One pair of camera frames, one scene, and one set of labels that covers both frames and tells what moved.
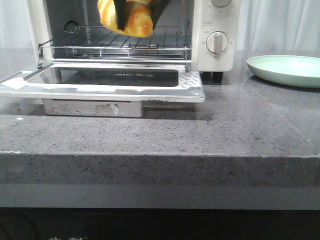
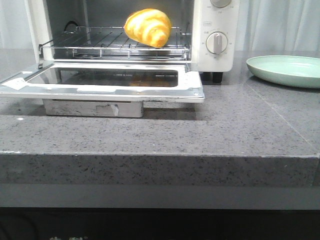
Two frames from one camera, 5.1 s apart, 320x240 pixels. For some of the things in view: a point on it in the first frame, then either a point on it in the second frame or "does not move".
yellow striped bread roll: (137, 19) → (150, 27)
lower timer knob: (217, 42) does not move
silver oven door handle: (88, 107) does not move
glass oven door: (172, 82) does not move
